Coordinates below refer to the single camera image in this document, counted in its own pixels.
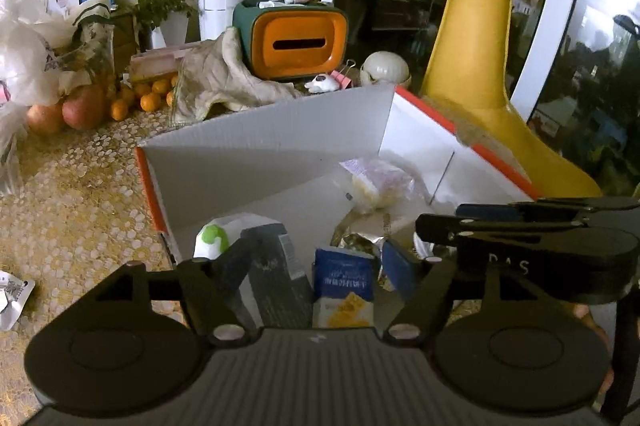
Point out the small white figurine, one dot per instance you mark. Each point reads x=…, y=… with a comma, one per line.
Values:
x=322, y=82

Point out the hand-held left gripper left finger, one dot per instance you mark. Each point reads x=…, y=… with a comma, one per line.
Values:
x=232, y=271

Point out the white snack packet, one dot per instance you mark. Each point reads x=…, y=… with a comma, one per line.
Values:
x=212, y=238

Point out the striped white bag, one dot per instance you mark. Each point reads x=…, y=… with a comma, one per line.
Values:
x=92, y=9

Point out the red apple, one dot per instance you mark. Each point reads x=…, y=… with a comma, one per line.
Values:
x=44, y=117
x=82, y=106

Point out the wooden television cabinet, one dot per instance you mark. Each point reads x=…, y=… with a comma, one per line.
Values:
x=124, y=31

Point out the beige quilted cloth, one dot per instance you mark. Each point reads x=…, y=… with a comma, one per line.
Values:
x=220, y=76

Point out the white plastic bag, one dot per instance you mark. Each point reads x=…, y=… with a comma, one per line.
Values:
x=25, y=51

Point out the yellow giraffe statue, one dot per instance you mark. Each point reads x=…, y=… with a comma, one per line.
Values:
x=480, y=6

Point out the lace patterned desktop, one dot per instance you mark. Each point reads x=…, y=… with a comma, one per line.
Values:
x=75, y=206

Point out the crumpled white printed wrapper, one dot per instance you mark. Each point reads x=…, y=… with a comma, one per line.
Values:
x=12, y=301

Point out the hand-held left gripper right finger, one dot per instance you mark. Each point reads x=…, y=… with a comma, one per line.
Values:
x=400, y=263

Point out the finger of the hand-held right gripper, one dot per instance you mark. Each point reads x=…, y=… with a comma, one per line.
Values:
x=482, y=210
x=440, y=226

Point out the white cardboard box orange edges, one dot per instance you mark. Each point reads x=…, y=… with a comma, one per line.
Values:
x=250, y=156

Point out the bread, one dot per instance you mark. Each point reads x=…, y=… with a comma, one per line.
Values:
x=375, y=186

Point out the clear crumpled plastic bag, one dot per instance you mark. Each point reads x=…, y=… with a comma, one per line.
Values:
x=10, y=146

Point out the orange green tissue box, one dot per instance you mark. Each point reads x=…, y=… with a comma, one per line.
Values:
x=295, y=41

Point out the pink flat box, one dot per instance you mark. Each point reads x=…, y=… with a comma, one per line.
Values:
x=155, y=62

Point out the pile of tangerines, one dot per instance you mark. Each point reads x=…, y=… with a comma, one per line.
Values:
x=150, y=101

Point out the small blue snack packet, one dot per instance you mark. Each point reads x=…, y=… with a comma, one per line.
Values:
x=345, y=286

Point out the white round ornament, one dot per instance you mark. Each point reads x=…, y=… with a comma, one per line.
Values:
x=385, y=69

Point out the pink binder clip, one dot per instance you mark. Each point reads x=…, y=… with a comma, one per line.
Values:
x=345, y=75

